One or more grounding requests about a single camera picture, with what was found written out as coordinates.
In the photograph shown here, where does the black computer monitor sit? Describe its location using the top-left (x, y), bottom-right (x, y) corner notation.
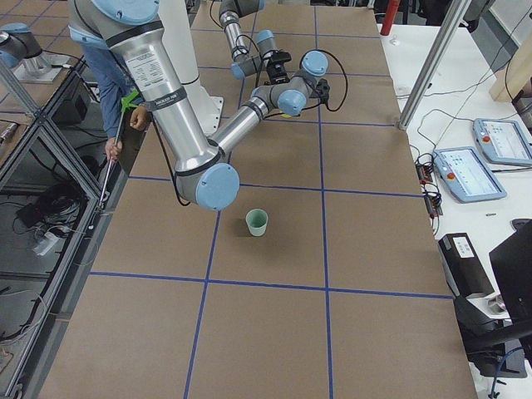
top-left (490, 221), bottom-right (531, 339)

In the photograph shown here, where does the person's hand on stick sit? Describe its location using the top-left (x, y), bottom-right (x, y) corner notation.
top-left (105, 137), bottom-right (122, 162)

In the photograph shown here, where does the aluminium frame post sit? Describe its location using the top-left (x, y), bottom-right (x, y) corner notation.
top-left (397, 0), bottom-right (472, 131)

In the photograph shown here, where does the far teach pendant tablet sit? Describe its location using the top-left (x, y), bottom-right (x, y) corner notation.
top-left (473, 118), bottom-right (531, 167)

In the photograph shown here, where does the near teach pendant tablet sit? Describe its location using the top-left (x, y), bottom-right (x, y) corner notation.
top-left (433, 146), bottom-right (507, 204)

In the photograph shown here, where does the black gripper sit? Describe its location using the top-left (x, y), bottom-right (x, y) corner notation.
top-left (265, 50), bottom-right (292, 85)
top-left (311, 78), bottom-right (330, 104)

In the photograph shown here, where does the teach pendant tablet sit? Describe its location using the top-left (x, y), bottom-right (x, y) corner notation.
top-left (433, 146), bottom-right (507, 204)
top-left (473, 118), bottom-right (531, 167)

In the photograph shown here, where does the person in blue shirt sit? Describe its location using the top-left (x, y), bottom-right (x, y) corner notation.
top-left (68, 0), bottom-right (153, 161)

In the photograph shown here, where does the green tipped grabber stick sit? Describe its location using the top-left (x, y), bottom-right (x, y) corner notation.
top-left (97, 90), bottom-right (140, 210)

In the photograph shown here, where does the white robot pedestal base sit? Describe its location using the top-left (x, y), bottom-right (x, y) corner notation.
top-left (158, 0), bottom-right (224, 135)

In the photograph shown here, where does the black box with label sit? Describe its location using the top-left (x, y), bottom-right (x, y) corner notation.
top-left (438, 233), bottom-right (495, 298)

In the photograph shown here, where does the green plastic cup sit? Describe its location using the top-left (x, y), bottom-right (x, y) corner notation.
top-left (245, 209), bottom-right (268, 237)

